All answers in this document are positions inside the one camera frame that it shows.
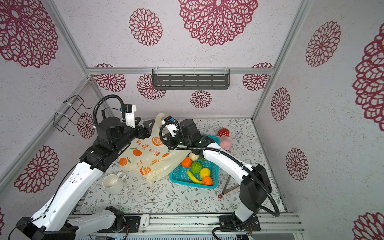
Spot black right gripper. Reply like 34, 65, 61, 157
161, 129, 194, 151

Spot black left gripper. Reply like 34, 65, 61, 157
113, 118, 155, 155

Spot cream garlic bulb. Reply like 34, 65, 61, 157
189, 152, 200, 162

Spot orange mandarin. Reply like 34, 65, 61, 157
181, 157, 192, 169

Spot orange print plastic bag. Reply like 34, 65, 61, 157
118, 113, 190, 183

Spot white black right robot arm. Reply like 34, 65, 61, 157
159, 117, 280, 232

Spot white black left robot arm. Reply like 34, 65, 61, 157
16, 117, 155, 240

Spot red strawberry toy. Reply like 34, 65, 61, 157
218, 128, 230, 137

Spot yellow lemon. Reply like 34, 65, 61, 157
200, 168, 211, 180

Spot teal plastic basket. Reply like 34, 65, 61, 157
169, 134, 221, 190

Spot yellow banana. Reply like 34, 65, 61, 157
187, 171, 203, 185

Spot small orange tangerine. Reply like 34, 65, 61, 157
203, 176, 213, 186

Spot white ceramic mug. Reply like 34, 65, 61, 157
102, 172, 127, 195

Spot metal tongs red tips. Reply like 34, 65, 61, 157
218, 176, 240, 199

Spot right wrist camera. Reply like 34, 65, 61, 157
161, 116, 182, 138

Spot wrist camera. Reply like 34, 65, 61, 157
122, 104, 137, 128
161, 116, 182, 138

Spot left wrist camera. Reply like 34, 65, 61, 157
122, 104, 137, 128

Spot grey wall shelf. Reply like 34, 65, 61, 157
152, 69, 231, 90

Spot black wire wall rack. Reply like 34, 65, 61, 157
53, 94, 90, 136

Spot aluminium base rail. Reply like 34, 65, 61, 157
67, 212, 306, 236

